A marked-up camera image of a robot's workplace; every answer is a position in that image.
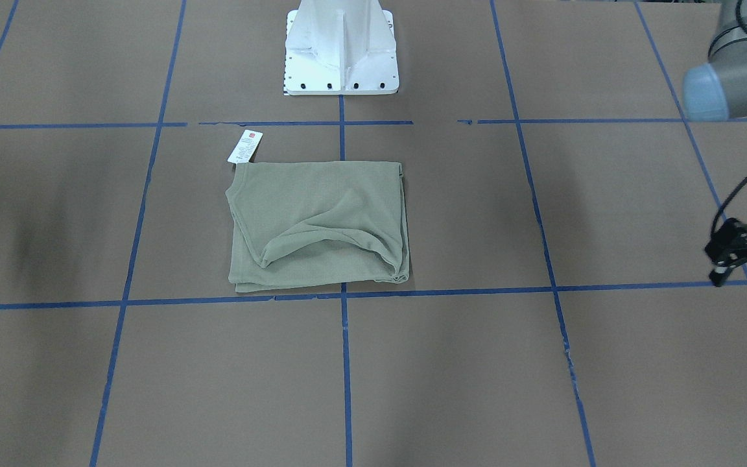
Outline olive green long-sleeve shirt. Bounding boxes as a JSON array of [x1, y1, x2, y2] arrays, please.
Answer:
[[226, 162, 411, 293]]

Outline white paper clothing tag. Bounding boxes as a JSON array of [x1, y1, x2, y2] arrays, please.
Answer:
[[226, 129, 263, 165]]

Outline white camera mast with base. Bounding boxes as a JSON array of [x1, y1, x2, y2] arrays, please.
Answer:
[[283, 1, 400, 97]]

